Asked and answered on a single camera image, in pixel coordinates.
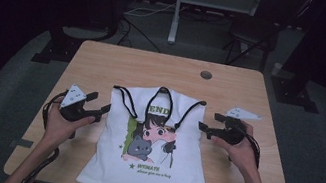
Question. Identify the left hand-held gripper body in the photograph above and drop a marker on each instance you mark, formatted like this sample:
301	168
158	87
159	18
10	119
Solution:
74	111

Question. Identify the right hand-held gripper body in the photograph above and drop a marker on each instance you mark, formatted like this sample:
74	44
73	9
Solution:
231	134

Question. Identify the white printed tank top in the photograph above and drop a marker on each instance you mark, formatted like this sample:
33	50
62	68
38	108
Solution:
149	150

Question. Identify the person's right hand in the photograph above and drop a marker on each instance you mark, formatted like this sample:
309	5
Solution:
241	156

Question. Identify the person's left hand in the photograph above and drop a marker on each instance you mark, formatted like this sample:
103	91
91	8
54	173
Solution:
59	130

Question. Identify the grey round table grommet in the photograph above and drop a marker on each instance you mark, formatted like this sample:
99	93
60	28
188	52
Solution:
206	75

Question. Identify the black stand base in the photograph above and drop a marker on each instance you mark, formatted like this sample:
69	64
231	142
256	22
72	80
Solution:
60	46
293	90

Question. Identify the grey tape strip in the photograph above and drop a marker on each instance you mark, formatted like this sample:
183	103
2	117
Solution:
21	143

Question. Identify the black chair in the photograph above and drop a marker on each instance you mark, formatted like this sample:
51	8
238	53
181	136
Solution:
252	32

